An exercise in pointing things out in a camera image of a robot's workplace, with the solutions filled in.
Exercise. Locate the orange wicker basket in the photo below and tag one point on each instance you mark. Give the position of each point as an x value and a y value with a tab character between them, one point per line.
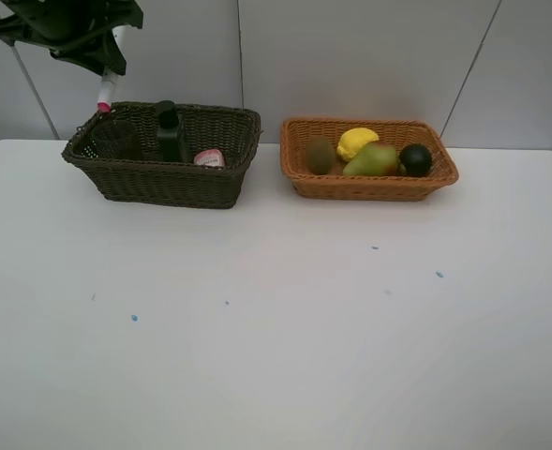
296	132

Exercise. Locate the yellow lemon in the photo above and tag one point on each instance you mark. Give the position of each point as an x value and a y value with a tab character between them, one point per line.
353	140

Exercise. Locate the green red pear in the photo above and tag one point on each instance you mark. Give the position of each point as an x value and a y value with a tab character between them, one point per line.
374	159

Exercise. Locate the white red-capped marker pen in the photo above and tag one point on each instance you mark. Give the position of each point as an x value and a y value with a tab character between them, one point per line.
109	78

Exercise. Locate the dark brown wicker basket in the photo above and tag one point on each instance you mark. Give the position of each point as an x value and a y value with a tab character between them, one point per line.
149	178

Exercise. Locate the translucent pink plastic cup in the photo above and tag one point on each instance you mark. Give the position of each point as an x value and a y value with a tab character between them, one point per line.
117	139

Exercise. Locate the dark green pump bottle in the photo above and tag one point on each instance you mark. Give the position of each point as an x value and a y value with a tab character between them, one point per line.
168	132

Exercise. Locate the brown kiwi fruit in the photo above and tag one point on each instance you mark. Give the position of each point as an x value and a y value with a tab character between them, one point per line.
320	155

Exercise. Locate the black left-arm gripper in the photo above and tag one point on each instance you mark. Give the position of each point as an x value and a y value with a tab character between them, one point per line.
63	24

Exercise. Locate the dark green round fruit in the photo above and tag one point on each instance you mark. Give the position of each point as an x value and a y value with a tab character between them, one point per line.
415	160

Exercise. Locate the pink white-capped bottle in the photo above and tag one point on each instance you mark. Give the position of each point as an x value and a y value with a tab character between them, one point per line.
210	158

